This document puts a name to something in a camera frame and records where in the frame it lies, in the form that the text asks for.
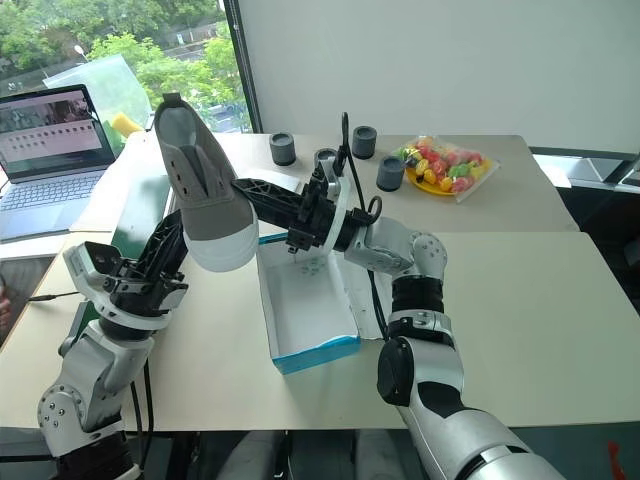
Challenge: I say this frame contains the blue and white shoebox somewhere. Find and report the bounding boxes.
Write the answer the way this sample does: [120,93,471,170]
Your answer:
[257,230,399,376]

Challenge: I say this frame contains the dark grey cylinder block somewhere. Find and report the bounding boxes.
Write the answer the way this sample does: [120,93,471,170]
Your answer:
[376,155,407,193]
[313,147,339,172]
[351,125,378,161]
[269,131,298,167]

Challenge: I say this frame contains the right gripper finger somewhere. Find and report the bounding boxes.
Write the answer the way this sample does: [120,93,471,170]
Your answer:
[255,201,301,233]
[230,177,305,215]

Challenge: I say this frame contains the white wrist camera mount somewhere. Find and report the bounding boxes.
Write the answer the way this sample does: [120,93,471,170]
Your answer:
[313,149,352,254]
[62,241,171,332]

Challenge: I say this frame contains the yellow sponge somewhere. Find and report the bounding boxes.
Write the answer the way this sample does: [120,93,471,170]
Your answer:
[112,113,144,138]

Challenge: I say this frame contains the clear bag of colourful fruits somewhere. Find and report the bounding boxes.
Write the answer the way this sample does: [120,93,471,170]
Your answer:
[390,133,501,204]

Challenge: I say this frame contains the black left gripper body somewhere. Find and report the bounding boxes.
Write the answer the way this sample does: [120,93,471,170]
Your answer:
[105,258,190,317]

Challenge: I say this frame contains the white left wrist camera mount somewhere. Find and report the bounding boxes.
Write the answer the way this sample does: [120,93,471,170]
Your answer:
[62,241,171,332]

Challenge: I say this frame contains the green plastic bag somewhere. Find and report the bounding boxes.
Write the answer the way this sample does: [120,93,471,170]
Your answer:
[101,118,127,157]

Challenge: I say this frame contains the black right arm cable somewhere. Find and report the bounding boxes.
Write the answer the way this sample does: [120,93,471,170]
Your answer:
[335,112,397,346]

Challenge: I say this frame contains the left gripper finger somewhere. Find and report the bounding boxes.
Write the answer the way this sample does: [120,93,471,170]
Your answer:
[136,208,184,275]
[168,236,191,286]

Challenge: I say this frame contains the translucent plastic sheet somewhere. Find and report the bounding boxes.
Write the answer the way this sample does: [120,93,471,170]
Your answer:
[42,53,154,132]

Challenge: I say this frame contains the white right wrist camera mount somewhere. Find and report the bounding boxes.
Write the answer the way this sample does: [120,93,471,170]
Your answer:
[313,149,352,254]

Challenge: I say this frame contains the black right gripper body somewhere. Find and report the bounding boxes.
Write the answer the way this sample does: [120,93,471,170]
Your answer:
[285,168,336,255]

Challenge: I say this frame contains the dark green flat board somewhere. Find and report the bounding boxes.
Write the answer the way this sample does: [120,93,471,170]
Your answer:
[110,174,177,262]

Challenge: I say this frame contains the grey canvas shoe white toe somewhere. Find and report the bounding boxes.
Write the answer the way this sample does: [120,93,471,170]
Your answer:
[152,92,260,274]

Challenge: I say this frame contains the black window frame post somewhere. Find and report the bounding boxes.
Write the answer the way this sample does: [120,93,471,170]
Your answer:
[221,0,267,135]

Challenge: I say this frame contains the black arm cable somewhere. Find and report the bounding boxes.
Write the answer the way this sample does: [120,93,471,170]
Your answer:
[335,112,397,346]
[129,357,155,454]

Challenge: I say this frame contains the black chair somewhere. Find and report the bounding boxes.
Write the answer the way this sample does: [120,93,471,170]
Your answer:
[529,145,640,321]

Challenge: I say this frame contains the silver open laptop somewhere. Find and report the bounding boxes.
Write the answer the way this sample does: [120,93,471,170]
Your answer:
[0,83,119,244]

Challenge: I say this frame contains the yellow plastic plate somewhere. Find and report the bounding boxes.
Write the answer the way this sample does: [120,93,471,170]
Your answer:
[404,167,482,199]

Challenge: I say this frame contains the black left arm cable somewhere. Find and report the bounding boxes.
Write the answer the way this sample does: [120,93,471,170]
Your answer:
[129,357,155,454]

